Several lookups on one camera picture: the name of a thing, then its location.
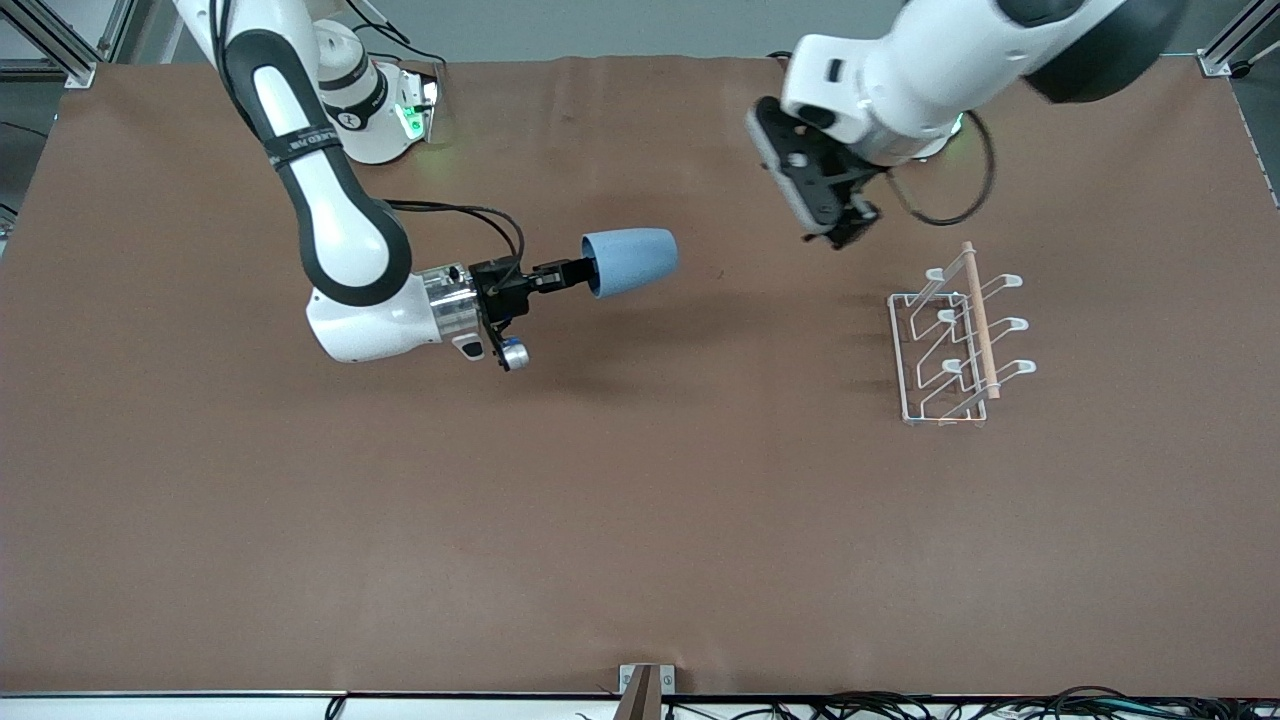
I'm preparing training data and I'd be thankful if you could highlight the blue plastic cup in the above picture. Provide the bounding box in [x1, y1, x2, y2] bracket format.
[582, 228, 679, 299]

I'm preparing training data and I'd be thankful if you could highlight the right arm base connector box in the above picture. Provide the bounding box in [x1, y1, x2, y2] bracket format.
[398, 72, 442, 143]

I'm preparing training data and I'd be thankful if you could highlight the brown table cover mat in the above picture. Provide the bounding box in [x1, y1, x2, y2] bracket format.
[0, 52, 1280, 698]

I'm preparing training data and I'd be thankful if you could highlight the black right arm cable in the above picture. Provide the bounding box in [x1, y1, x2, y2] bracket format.
[385, 198, 526, 291]

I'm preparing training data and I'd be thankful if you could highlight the white wire cup holder rack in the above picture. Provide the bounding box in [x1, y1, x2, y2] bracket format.
[888, 241, 1037, 428]

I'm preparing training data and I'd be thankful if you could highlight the black right base cable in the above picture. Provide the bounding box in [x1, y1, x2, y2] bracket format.
[345, 0, 447, 86]

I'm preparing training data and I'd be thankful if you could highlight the aluminium frame post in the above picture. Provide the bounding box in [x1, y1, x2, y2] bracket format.
[0, 0, 97, 89]
[1197, 0, 1280, 79]

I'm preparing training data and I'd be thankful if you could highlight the metal table edge bracket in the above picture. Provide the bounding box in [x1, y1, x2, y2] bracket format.
[618, 663, 677, 720]

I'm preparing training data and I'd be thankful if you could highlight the black cable bundle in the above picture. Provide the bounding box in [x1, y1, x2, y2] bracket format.
[662, 685, 1280, 720]

